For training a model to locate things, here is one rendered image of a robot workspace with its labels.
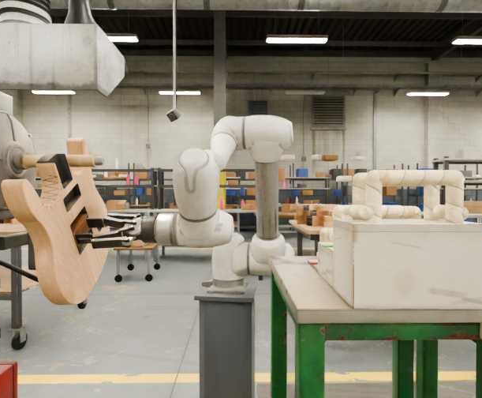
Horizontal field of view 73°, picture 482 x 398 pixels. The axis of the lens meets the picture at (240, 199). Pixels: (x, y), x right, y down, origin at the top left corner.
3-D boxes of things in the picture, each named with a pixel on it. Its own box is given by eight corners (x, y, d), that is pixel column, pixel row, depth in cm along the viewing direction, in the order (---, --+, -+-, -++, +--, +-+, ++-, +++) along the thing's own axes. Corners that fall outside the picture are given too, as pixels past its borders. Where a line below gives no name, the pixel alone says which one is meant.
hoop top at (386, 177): (368, 185, 67) (369, 169, 67) (363, 185, 70) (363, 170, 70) (467, 185, 67) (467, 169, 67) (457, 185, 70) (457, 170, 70)
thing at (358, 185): (355, 220, 75) (355, 179, 75) (350, 219, 78) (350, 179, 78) (368, 220, 75) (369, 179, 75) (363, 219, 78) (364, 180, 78)
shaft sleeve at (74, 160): (20, 159, 83) (26, 152, 86) (26, 169, 86) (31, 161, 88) (91, 159, 84) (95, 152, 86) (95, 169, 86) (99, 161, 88)
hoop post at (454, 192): (451, 223, 67) (451, 177, 67) (442, 222, 70) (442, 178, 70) (467, 223, 67) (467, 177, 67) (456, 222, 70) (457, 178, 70)
